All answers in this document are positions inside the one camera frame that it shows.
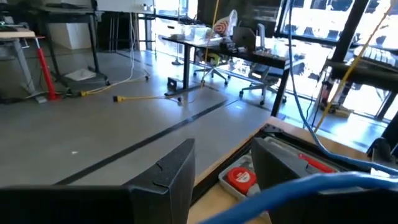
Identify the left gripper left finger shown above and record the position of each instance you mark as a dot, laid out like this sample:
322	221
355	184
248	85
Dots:
93	205

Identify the black side desk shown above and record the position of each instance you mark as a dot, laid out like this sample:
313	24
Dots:
357	71

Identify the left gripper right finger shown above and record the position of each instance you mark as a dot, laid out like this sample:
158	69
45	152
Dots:
280	168

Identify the white bag red target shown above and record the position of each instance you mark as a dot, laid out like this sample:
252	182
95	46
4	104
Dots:
225	25

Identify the red pole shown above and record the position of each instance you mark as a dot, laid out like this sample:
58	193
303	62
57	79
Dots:
46	74

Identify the grey office chair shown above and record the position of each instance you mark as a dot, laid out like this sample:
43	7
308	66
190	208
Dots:
264	81

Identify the grey laptop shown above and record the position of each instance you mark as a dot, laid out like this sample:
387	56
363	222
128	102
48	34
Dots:
244	37

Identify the light wooden desk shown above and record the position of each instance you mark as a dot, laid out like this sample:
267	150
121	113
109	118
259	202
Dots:
15	32

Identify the red tape measure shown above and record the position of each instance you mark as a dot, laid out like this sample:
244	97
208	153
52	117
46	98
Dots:
241	180

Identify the black cart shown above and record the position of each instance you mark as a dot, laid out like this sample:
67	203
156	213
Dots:
93	40

